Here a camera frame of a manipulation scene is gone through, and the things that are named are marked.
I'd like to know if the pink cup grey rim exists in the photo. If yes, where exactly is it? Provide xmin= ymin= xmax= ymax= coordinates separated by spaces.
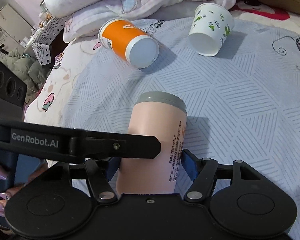
xmin=116 ymin=92 xmax=187 ymax=194

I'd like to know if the orange white paper cup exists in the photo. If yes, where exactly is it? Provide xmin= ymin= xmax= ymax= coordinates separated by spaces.
xmin=98 ymin=18 xmax=159 ymax=69

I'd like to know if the white green-print paper cup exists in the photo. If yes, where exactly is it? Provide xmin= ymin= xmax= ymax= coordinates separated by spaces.
xmin=189 ymin=3 xmax=235 ymax=57

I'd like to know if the hand with painted nails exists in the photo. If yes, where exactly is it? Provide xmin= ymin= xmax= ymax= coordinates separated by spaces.
xmin=0 ymin=154 xmax=49 ymax=230

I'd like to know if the grey quilted jacket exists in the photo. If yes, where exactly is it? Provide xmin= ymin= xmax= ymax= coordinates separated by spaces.
xmin=3 ymin=48 xmax=51 ymax=93

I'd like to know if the cartoon bear bed sheet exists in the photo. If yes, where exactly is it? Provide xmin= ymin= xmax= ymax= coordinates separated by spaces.
xmin=25 ymin=2 xmax=300 ymax=126

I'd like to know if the white cabinet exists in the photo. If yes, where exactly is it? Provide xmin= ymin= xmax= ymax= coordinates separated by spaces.
xmin=0 ymin=4 xmax=32 ymax=61

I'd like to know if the blue-grey patterned cloth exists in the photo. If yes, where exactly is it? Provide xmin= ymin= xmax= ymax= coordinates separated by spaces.
xmin=61 ymin=18 xmax=300 ymax=239

